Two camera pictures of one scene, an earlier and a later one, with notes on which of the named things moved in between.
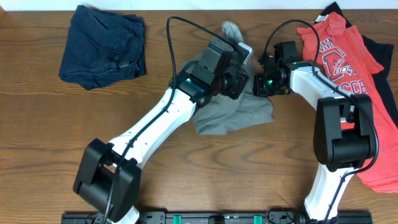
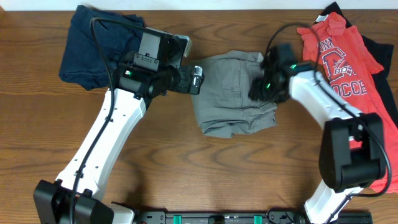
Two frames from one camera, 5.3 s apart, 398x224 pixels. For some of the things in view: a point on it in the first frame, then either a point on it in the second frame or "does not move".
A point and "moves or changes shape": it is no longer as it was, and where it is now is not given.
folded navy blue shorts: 102,48 does not move
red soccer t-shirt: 337,51 does not move
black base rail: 224,218 does not move
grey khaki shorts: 224,114 moves or changes shape
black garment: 382,52 does not move
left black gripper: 240,84 → 185,86
